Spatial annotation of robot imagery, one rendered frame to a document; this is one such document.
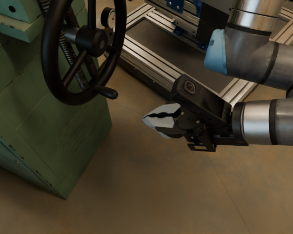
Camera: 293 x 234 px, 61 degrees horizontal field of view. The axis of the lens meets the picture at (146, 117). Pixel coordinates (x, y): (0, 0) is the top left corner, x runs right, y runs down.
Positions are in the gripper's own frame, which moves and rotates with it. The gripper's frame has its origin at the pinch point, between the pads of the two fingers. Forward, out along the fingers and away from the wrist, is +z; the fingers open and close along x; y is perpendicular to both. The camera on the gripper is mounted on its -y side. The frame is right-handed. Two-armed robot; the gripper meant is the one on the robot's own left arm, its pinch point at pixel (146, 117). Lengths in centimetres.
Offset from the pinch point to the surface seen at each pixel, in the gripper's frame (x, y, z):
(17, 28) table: 1.4, -26.0, 14.7
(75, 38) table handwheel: 6.7, -18.1, 10.1
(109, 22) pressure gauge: 33.1, -7.2, 24.4
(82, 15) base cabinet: 29.0, -13.6, 28.3
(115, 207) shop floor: -8, 56, 47
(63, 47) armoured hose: 6.8, -17.1, 15.2
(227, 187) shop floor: 18, 79, 7
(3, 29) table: 1.5, -26.8, 19.0
